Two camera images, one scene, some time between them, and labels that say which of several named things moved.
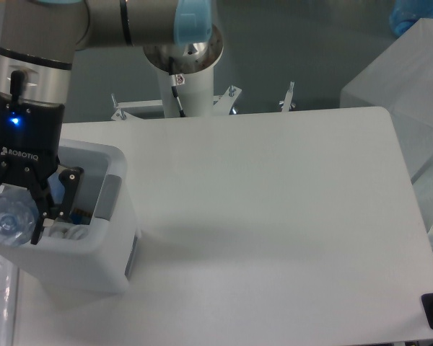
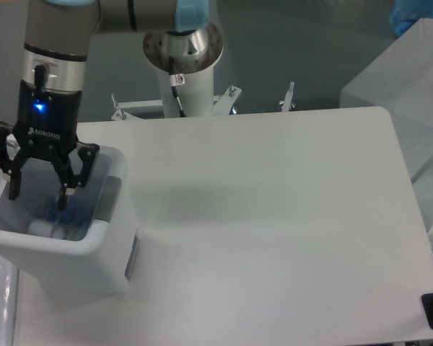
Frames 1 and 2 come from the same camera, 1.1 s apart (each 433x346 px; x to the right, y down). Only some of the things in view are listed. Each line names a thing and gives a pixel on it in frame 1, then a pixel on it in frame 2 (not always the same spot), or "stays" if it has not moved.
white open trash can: (100, 262) stays
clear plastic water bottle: (11, 215) → (73, 221)
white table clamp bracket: (222, 104) stays
